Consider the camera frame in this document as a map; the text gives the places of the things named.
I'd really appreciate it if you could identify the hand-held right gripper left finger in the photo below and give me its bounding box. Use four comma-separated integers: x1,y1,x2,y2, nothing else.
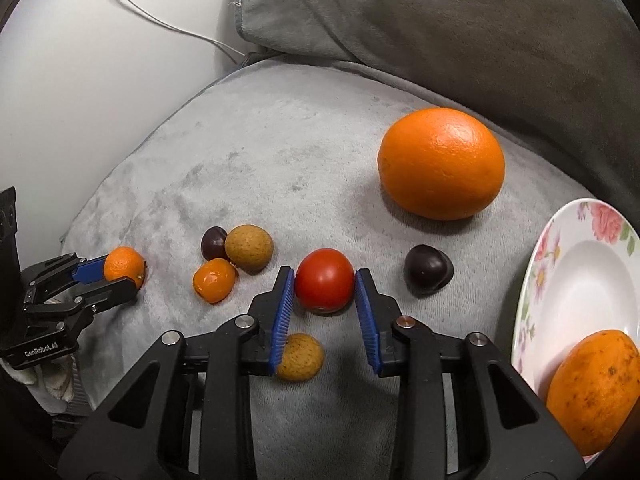
59,266,297,480

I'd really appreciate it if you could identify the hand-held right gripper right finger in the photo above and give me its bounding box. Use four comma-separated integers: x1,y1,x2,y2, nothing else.
354,268,587,480

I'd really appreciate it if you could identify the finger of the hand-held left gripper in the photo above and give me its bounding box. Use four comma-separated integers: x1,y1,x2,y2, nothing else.
21,254,108,290
24,276,140,329

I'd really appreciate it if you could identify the small mandarin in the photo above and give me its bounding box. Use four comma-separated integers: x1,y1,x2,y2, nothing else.
103,246,147,290
193,258,239,304

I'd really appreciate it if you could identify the red tomato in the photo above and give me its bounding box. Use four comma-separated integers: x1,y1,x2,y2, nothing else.
294,248,356,315

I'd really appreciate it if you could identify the brown longan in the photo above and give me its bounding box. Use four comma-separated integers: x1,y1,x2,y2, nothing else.
276,333,325,381
224,225,275,272

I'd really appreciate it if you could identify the small dark plum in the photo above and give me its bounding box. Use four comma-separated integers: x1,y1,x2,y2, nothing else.
201,226,231,262

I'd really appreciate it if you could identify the floral white plate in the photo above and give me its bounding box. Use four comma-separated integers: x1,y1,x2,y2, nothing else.
511,198,640,466

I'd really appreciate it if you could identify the person's left hand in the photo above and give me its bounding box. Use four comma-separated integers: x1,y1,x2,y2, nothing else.
2,354,77,414

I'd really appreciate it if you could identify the dark chestnut right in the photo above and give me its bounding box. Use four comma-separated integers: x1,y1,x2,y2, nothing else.
403,244,455,296

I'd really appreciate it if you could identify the grey fleece blanket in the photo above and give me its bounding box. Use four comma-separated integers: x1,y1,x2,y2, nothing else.
60,57,601,480

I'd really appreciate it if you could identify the large orange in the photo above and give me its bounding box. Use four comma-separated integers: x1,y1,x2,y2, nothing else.
377,107,506,221

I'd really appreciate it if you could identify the orange mango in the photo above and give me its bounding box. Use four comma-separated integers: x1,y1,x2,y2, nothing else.
546,329,640,457

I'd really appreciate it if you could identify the smooth grey pillow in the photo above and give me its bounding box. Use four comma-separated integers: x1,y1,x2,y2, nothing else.
235,0,640,196

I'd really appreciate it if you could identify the white cable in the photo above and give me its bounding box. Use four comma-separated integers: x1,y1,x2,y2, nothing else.
87,0,248,66

